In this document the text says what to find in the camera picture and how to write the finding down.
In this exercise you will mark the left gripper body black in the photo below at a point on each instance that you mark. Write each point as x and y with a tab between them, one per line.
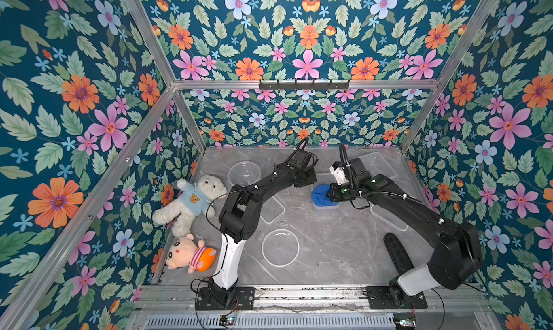
305	178

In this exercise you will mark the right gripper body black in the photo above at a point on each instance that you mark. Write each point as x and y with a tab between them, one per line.
339	192

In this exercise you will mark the rectangular clear lunch box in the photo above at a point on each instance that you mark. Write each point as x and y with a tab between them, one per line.
324	178

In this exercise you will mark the square clear lunch box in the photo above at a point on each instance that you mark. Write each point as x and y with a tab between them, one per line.
375	164

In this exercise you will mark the blue cleaning cloth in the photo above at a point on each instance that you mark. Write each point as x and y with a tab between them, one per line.
319	196

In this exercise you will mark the square clear box lid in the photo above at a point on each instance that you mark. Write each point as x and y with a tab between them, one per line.
388	218

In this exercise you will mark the rectangular clear box lid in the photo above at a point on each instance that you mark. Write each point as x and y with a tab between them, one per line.
271	210

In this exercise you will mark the round clear lunch box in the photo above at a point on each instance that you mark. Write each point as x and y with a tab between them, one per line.
244	173

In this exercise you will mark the round clear box lid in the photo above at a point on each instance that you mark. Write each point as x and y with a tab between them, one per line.
280	247

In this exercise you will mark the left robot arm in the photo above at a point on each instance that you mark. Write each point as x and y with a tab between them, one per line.
241	212

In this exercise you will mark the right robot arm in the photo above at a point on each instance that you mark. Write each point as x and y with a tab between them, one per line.
456	250

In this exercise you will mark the white teddy bear blue shirt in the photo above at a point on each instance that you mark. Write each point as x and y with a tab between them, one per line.
195	200

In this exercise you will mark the pink doll orange outfit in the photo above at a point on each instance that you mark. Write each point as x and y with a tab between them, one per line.
186	253

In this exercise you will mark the white ventilation grille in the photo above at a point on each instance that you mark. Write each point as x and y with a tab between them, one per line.
271	321

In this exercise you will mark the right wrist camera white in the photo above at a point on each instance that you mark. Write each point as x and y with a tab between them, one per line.
338	171

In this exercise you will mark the black hook rail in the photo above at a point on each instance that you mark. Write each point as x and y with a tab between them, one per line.
292	85

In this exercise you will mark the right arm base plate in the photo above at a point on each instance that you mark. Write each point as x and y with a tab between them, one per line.
392	297

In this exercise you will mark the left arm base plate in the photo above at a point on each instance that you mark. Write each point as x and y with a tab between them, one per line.
216	299

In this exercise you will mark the aluminium front rail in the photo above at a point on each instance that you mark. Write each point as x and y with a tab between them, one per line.
298	297

